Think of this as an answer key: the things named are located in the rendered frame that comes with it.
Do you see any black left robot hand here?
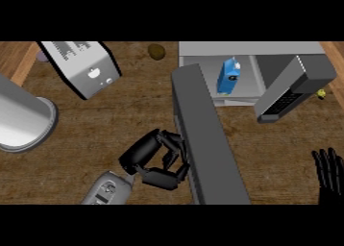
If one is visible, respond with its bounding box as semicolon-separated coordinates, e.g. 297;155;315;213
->
119;128;191;191

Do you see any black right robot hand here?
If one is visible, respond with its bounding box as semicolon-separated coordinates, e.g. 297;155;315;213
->
312;147;344;206

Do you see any silver toaster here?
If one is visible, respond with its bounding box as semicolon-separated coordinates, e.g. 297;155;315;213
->
36;41;124;101

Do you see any grey microwave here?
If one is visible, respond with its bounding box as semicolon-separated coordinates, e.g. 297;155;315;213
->
178;41;338;124

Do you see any silver cylindrical appliance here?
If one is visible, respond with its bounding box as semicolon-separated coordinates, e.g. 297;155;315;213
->
0;67;60;154

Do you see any dark grey microwave door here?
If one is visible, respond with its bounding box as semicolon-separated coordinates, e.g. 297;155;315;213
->
170;62;253;206

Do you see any blue milk carton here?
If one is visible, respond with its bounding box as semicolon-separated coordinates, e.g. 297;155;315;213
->
214;56;244;96

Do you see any brown potato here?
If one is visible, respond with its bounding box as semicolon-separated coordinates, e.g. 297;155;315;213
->
147;43;169;62

